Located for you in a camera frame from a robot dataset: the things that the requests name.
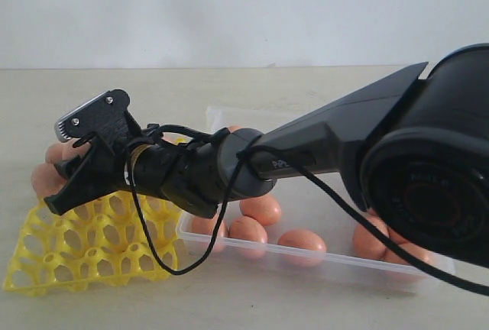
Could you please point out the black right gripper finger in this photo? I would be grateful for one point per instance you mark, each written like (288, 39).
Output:
(77, 168)
(76, 192)

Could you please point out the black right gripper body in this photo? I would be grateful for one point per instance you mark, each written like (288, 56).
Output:
(105, 167)

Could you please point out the clear plastic bin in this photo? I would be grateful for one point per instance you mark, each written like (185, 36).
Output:
(303, 205)

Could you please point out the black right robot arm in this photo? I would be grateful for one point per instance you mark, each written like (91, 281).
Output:
(413, 149)

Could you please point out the yellow plastic egg tray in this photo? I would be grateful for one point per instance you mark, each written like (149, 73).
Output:
(101, 242)

